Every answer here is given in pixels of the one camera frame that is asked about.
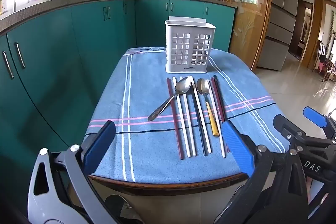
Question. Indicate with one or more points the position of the silver refrigerator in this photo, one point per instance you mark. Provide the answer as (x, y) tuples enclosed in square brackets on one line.
[(278, 16)]

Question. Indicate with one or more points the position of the blue striped tablecloth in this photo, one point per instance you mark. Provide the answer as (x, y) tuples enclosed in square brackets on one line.
[(147, 161)]

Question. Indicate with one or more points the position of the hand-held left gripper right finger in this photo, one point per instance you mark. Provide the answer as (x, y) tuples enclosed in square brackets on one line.
[(236, 150)]

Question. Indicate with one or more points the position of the white chopstick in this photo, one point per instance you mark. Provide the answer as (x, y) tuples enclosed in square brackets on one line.
[(204, 121), (182, 121), (213, 102), (189, 124)]

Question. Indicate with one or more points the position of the wooden framed glass door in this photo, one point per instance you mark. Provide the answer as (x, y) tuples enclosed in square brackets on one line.
[(246, 16)]

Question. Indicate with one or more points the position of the green vine garland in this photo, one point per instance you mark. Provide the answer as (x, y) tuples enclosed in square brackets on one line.
[(331, 29)]

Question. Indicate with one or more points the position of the black chopstick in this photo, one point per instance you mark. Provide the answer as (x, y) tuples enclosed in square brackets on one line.
[(221, 100), (199, 121)]

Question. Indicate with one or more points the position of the teal kitchen cabinets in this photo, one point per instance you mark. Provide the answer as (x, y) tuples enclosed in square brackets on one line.
[(52, 56)]

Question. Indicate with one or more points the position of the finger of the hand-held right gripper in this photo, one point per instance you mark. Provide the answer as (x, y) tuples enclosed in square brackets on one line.
[(286, 127), (315, 116)]

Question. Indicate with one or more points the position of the white plastic utensil holder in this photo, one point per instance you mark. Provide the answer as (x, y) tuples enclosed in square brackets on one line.
[(189, 29)]

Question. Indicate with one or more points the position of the wooden doorway frame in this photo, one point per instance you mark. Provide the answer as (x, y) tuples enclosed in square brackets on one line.
[(311, 29)]

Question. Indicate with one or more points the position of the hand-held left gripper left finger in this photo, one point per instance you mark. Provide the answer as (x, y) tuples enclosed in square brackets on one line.
[(101, 145)]

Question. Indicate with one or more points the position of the dark red chopstick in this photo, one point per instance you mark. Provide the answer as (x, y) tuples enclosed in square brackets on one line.
[(174, 119), (218, 103)]

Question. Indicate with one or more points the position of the wooden rim table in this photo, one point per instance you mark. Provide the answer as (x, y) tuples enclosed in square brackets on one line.
[(162, 188)]

